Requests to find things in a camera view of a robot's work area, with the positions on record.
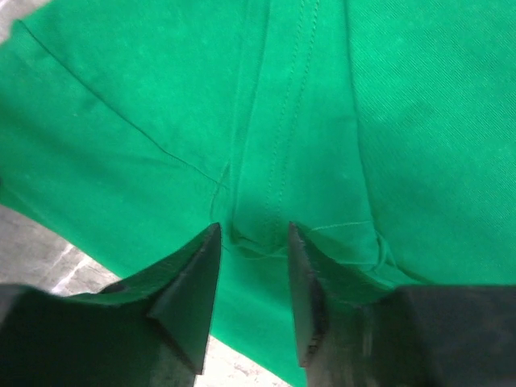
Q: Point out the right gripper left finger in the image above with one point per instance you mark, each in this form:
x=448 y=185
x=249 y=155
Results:
x=149 y=329

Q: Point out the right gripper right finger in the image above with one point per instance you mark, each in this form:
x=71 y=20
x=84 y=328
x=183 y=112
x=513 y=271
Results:
x=350 y=331

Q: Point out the green t shirt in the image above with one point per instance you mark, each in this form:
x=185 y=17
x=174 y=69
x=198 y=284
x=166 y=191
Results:
x=385 y=128

